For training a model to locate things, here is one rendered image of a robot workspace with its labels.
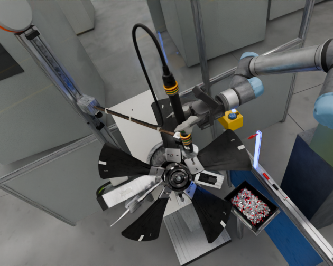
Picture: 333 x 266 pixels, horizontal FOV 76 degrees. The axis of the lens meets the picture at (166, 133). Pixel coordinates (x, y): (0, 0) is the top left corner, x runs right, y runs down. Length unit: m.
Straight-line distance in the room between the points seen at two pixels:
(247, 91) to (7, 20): 0.95
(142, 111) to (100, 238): 1.58
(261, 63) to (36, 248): 2.65
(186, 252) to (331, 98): 1.66
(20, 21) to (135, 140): 0.71
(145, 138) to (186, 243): 1.14
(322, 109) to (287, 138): 1.97
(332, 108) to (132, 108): 0.87
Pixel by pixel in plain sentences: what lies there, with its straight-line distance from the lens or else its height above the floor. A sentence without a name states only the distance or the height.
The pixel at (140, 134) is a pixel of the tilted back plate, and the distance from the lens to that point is 1.18.
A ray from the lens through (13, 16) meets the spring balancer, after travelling 1.13.
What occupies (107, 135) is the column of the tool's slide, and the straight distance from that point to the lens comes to 1.49.
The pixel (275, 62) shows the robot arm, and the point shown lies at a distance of 0.86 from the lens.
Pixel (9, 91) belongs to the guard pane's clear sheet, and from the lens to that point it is 1.47.
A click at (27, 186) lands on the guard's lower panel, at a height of 0.83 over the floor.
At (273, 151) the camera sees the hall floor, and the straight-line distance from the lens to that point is 2.50.
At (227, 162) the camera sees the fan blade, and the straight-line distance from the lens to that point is 1.03.
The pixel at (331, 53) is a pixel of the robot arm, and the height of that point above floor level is 1.65.
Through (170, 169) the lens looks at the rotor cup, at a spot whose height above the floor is 1.27.
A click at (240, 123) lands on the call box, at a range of 1.37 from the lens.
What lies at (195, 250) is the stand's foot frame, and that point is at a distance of 2.03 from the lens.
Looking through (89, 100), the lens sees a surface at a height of 1.42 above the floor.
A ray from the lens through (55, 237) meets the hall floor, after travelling 2.75.
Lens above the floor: 2.05
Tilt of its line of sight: 48 degrees down
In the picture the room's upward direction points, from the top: 22 degrees counter-clockwise
